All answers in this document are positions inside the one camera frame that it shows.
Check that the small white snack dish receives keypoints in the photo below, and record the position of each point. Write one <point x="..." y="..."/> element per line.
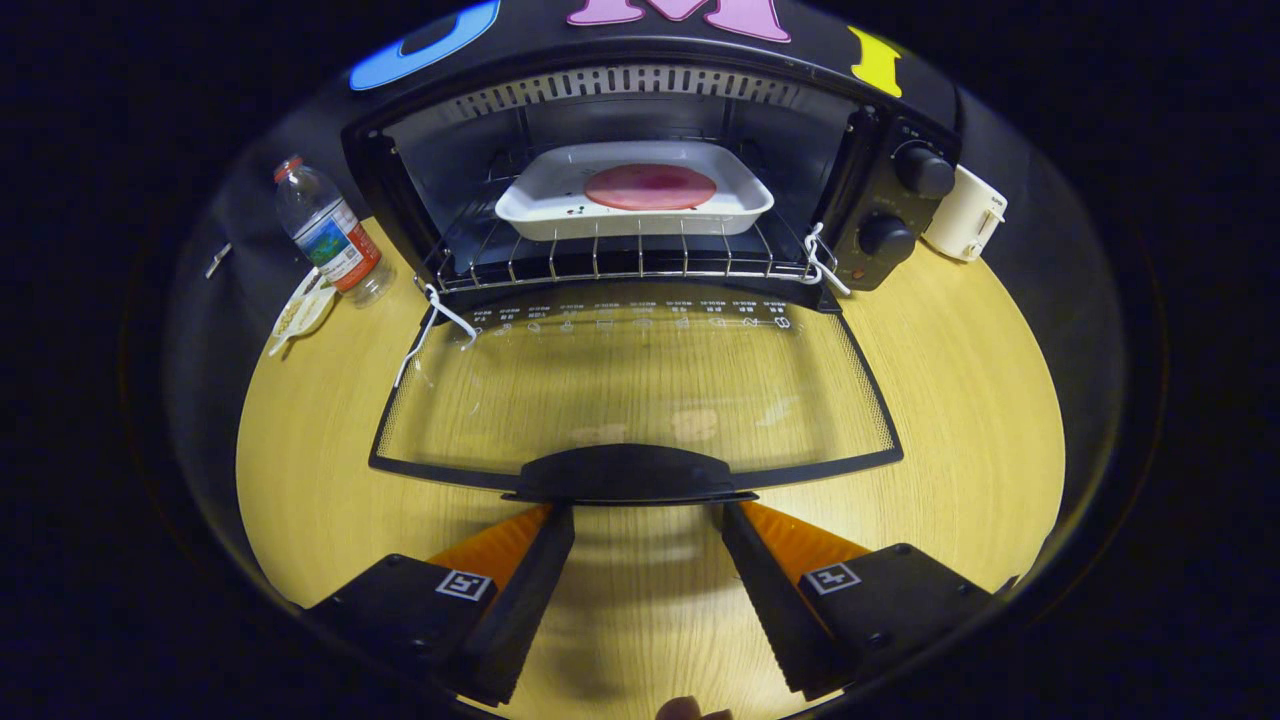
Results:
<point x="303" y="312"/>

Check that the round pink ham slice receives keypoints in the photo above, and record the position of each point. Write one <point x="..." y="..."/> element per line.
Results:
<point x="650" y="188"/>

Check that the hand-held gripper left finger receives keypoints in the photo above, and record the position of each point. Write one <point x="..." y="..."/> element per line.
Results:
<point x="525" y="610"/>

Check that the white square plate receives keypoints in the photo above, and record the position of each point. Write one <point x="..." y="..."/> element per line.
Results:
<point x="540" y="195"/>

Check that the clear plastic water bottle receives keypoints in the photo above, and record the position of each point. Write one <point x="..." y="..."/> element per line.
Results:
<point x="335" y="245"/>

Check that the wooden clothes peg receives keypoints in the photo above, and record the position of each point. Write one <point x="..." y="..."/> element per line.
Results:
<point x="218" y="261"/>

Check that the black toaster oven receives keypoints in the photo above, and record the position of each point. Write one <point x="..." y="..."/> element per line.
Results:
<point x="890" y="200"/>

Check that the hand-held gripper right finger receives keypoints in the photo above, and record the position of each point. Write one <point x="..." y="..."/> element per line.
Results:
<point x="775" y="610"/>

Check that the white pop-up toaster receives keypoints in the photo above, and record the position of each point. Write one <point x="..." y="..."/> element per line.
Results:
<point x="960" y="215"/>

